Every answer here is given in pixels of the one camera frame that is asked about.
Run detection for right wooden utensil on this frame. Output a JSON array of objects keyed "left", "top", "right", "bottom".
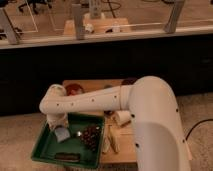
[{"left": 109, "top": 125, "right": 120, "bottom": 154}]

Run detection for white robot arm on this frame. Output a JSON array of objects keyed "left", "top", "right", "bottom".
[{"left": 39, "top": 76, "right": 191, "bottom": 171}]

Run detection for office chair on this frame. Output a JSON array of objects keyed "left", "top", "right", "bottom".
[{"left": 18, "top": 0, "right": 52, "bottom": 15}]

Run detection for black handled brush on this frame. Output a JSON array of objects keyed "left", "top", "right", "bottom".
[{"left": 104, "top": 111, "right": 115, "bottom": 116}]

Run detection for black cable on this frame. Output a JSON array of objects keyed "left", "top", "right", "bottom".
[{"left": 185, "top": 118, "right": 213, "bottom": 141}]

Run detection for wooden utensil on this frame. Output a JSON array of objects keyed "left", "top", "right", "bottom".
[
  {"left": 102, "top": 125, "right": 110, "bottom": 154},
  {"left": 109, "top": 125, "right": 120, "bottom": 154}
]

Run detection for left wooden utensil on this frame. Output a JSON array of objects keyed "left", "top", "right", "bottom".
[{"left": 102, "top": 125, "right": 110, "bottom": 154}]

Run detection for green plastic tray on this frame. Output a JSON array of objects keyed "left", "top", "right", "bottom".
[{"left": 31, "top": 113, "right": 105, "bottom": 169}]

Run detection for dark purple bowl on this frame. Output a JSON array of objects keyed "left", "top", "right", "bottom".
[{"left": 121, "top": 78, "right": 137, "bottom": 85}]

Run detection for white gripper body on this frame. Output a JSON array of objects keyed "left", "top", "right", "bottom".
[{"left": 47, "top": 114, "right": 69, "bottom": 131}]

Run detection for white mug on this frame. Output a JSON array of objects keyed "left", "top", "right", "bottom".
[{"left": 114, "top": 111, "right": 131, "bottom": 126}]

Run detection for blue cup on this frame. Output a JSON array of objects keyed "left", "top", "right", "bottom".
[{"left": 104, "top": 85, "right": 112, "bottom": 89}]

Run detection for dark brown bar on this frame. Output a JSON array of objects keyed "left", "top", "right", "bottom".
[{"left": 54, "top": 153, "right": 80, "bottom": 162}]

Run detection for red bowl with items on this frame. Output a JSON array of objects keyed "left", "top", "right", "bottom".
[{"left": 66, "top": 83, "right": 84, "bottom": 95}]

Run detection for blue sponge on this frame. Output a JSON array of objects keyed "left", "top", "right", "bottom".
[{"left": 54, "top": 127, "right": 70, "bottom": 142}]

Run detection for dark grape bunch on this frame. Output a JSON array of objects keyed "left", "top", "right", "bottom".
[{"left": 80, "top": 125, "right": 101, "bottom": 151}]

